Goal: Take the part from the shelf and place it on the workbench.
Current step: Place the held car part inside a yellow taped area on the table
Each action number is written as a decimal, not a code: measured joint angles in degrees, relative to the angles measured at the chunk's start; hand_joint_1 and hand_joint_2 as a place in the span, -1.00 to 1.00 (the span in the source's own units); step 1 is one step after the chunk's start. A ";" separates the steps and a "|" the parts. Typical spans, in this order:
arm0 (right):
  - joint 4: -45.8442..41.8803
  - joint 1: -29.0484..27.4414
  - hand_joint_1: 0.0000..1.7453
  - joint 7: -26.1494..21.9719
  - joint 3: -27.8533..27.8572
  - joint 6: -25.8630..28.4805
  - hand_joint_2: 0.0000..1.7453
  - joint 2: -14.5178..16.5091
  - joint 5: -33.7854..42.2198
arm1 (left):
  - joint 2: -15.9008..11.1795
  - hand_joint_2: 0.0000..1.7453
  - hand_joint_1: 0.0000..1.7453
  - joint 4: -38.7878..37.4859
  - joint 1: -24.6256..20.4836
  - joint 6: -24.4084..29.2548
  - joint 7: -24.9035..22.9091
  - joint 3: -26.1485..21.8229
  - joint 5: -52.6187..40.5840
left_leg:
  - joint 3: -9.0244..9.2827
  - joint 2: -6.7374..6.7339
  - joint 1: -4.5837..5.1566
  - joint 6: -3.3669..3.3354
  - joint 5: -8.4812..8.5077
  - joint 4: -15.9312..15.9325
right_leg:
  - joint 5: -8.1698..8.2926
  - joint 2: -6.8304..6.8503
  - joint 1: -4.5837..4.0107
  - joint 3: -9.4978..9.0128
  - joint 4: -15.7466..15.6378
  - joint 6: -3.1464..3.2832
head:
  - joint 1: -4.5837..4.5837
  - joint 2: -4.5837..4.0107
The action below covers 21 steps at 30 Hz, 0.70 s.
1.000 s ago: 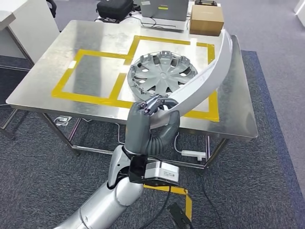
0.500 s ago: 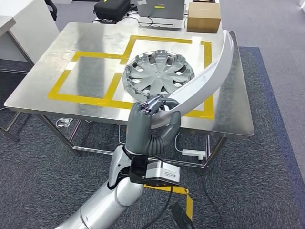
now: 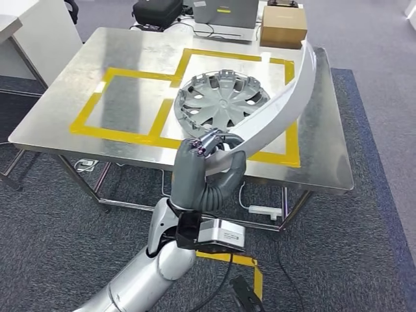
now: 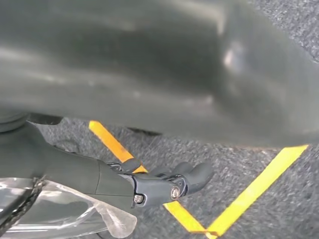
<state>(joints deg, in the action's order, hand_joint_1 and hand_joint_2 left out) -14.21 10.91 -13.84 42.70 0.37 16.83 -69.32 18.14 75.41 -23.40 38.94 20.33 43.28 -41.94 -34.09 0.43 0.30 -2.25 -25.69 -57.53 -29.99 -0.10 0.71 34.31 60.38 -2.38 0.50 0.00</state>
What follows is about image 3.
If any yellow floor tape strip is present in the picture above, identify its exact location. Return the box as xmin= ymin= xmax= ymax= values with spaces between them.
xmin=196 ymin=251 xmax=263 ymax=301

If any black office chair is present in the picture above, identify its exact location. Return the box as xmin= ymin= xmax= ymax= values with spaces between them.
xmin=63 ymin=0 xmax=79 ymax=25

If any white power strip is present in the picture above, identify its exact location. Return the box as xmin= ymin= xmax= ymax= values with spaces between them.
xmin=248 ymin=205 xmax=282 ymax=221

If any white power adapter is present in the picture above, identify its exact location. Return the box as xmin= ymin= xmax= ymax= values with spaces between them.
xmin=73 ymin=158 xmax=99 ymax=174

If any brown cardboard box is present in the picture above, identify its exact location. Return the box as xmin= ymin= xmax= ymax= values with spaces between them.
xmin=259 ymin=5 xmax=308 ymax=49

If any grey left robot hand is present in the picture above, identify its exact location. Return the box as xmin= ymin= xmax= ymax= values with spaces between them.
xmin=170 ymin=128 xmax=247 ymax=212

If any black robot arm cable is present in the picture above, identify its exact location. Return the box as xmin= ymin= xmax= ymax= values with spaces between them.
xmin=190 ymin=253 xmax=234 ymax=312

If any black carrying case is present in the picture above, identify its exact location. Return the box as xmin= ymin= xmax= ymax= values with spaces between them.
xmin=132 ymin=0 xmax=183 ymax=30

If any white side table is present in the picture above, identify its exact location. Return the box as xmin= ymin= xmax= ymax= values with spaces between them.
xmin=131 ymin=0 xmax=305 ymax=44

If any white office desk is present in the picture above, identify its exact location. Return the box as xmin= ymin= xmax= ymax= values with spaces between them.
xmin=0 ymin=0 xmax=83 ymax=94

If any white curved plastic part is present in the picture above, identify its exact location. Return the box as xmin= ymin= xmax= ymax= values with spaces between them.
xmin=205 ymin=38 xmax=317 ymax=177

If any steel workbench table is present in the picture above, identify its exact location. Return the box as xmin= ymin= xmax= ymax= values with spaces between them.
xmin=8 ymin=26 xmax=355 ymax=234

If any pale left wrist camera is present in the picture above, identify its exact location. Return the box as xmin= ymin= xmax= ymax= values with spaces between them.
xmin=175 ymin=211 xmax=246 ymax=255

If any black tray device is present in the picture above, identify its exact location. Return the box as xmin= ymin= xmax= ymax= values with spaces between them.
xmin=267 ymin=0 xmax=299 ymax=8

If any yellow table tape outline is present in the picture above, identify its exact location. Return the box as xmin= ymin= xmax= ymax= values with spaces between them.
xmin=69 ymin=48 xmax=301 ymax=169

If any grey wheel hubcap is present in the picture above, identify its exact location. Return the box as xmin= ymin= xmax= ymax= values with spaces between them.
xmin=174 ymin=68 xmax=271 ymax=133

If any grey laptop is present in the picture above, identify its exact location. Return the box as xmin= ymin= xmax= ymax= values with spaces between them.
xmin=193 ymin=0 xmax=260 ymax=43

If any black robot bracket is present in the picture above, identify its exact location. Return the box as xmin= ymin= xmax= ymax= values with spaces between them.
xmin=229 ymin=275 xmax=266 ymax=312

